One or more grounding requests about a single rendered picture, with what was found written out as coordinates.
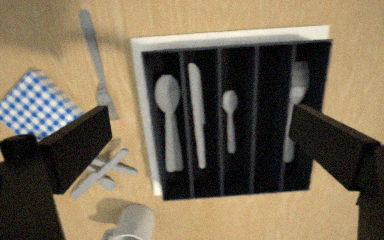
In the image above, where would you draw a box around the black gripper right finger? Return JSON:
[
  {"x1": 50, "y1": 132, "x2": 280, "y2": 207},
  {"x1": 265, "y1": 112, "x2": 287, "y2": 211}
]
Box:
[{"x1": 288, "y1": 104, "x2": 384, "y2": 240}]

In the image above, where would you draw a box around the grey table knife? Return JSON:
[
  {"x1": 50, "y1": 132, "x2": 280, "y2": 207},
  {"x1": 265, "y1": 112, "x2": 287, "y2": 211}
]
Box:
[
  {"x1": 72, "y1": 148, "x2": 130, "y2": 200},
  {"x1": 92, "y1": 158, "x2": 139, "y2": 176},
  {"x1": 190, "y1": 63, "x2": 207, "y2": 168}
]

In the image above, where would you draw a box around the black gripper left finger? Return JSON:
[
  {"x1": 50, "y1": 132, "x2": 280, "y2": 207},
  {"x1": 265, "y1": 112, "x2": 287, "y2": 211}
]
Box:
[{"x1": 0, "y1": 105, "x2": 113, "y2": 240}]

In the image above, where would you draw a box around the grey mug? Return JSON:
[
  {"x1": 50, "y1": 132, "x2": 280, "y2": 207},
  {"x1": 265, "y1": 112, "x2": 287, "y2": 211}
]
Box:
[{"x1": 103, "y1": 204, "x2": 156, "y2": 240}]

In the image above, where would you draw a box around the blue and white checkered towel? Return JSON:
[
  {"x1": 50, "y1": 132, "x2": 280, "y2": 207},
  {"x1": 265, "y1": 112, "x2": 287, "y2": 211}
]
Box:
[{"x1": 0, "y1": 70, "x2": 85, "y2": 140}]

